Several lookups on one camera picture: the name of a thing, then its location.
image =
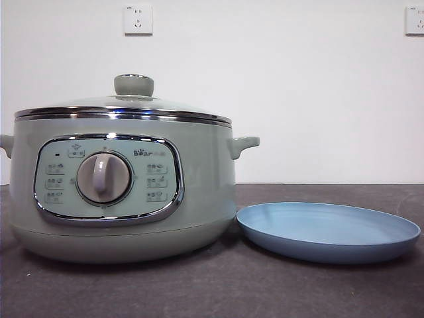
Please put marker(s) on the glass lid with green knob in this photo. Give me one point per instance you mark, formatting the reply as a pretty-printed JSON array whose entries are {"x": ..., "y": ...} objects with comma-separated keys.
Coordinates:
[{"x": 134, "y": 86}]

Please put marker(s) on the pale green electric steamer pot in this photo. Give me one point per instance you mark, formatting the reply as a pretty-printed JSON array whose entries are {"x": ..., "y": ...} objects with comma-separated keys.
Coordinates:
[{"x": 205, "y": 185}]

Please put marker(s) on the blue round plate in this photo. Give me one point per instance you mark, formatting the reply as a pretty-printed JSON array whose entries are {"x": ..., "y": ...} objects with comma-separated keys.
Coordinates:
[{"x": 324, "y": 228}]

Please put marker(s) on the white wall socket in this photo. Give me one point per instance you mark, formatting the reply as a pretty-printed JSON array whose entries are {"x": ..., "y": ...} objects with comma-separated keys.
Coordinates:
[
  {"x": 138, "y": 20},
  {"x": 415, "y": 20}
]

